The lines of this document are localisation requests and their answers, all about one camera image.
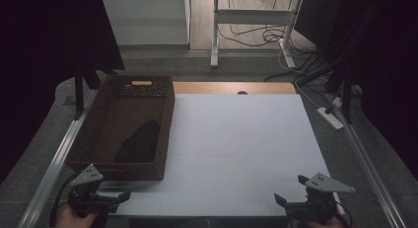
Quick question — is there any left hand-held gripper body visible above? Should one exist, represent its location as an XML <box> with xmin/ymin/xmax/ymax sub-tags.
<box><xmin>67</xmin><ymin>163</ymin><xmax>120</xmax><ymax>219</ymax></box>

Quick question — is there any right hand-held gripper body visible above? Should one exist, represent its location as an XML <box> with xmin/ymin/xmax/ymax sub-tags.
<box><xmin>285</xmin><ymin>172</ymin><xmax>357</xmax><ymax>223</ymax></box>

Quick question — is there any black cloth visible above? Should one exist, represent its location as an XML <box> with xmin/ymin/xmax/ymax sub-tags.
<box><xmin>114</xmin><ymin>119</ymin><xmax>162</xmax><ymax>164</ymax></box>

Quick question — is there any brown woven basket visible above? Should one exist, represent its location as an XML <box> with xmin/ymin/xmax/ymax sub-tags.
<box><xmin>64</xmin><ymin>74</ymin><xmax>176</xmax><ymax>182</ymax></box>

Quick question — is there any person's right hand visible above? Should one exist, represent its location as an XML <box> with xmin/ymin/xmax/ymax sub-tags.
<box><xmin>305</xmin><ymin>215</ymin><xmax>347</xmax><ymax>228</ymax></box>

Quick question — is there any person's left hand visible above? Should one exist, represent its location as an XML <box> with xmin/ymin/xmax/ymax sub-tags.
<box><xmin>54</xmin><ymin>203</ymin><xmax>100</xmax><ymax>228</ymax></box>

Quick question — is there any white table mat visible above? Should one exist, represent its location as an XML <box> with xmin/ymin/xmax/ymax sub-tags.
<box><xmin>98</xmin><ymin>93</ymin><xmax>346</xmax><ymax>219</ymax></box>

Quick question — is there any white power strip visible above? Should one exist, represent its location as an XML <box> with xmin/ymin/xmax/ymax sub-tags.
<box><xmin>316</xmin><ymin>106</ymin><xmax>345</xmax><ymax>131</ymax></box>

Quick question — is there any black metal stand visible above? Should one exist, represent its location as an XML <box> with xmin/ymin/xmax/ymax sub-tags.
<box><xmin>73</xmin><ymin>67</ymin><xmax>103</xmax><ymax>121</ymax></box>
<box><xmin>324</xmin><ymin>64</ymin><xmax>355</xmax><ymax>125</ymax></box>

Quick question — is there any wooden table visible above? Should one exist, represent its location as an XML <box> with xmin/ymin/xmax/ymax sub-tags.
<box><xmin>173</xmin><ymin>81</ymin><xmax>298</xmax><ymax>96</ymax></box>

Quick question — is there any dark curtain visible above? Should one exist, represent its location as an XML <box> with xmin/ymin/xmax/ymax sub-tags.
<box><xmin>295</xmin><ymin>0</ymin><xmax>418</xmax><ymax>183</ymax></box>
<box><xmin>0</xmin><ymin>0</ymin><xmax>126</xmax><ymax>187</ymax></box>

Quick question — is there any white cabinet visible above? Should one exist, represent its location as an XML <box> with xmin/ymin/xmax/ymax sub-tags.
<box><xmin>102</xmin><ymin>0</ymin><xmax>192</xmax><ymax>46</ymax></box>

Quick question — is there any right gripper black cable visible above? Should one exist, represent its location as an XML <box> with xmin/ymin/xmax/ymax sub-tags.
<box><xmin>334</xmin><ymin>200</ymin><xmax>354</xmax><ymax>228</ymax></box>

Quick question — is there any aluminium rail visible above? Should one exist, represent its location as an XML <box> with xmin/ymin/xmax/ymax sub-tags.
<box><xmin>328</xmin><ymin>95</ymin><xmax>408</xmax><ymax>228</ymax></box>
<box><xmin>17</xmin><ymin>87</ymin><xmax>101</xmax><ymax>228</ymax></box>

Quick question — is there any tangle of floor cables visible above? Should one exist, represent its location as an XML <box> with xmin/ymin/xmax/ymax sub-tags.
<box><xmin>218</xmin><ymin>0</ymin><xmax>333</xmax><ymax>101</ymax></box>

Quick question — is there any white metal desk frame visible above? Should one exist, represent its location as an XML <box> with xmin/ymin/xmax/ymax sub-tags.
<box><xmin>210</xmin><ymin>0</ymin><xmax>304</xmax><ymax>70</ymax></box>

